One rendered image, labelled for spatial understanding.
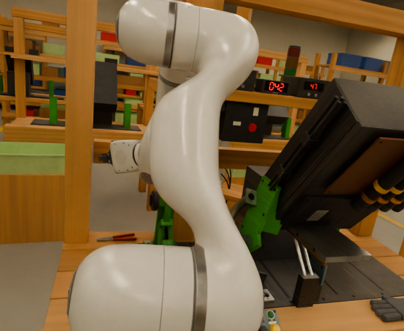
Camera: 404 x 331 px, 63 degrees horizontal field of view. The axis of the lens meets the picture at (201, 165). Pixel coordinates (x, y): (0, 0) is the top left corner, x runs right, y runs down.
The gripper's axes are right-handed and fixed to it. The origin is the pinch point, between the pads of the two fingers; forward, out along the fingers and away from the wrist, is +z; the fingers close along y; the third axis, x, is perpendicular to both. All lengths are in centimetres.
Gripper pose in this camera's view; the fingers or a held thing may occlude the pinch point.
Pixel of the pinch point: (106, 157)
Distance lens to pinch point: 111.4
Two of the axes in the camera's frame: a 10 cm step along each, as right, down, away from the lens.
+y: 1.3, 9.8, 1.2
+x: 4.9, -1.7, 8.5
